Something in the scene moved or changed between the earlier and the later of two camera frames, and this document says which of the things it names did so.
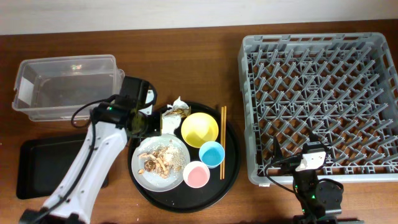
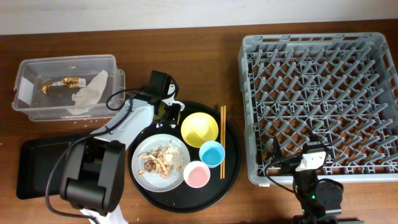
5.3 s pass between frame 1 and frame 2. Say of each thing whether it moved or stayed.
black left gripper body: moved
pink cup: stayed
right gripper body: stayed
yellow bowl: stayed
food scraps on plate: stayed
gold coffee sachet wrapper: moved
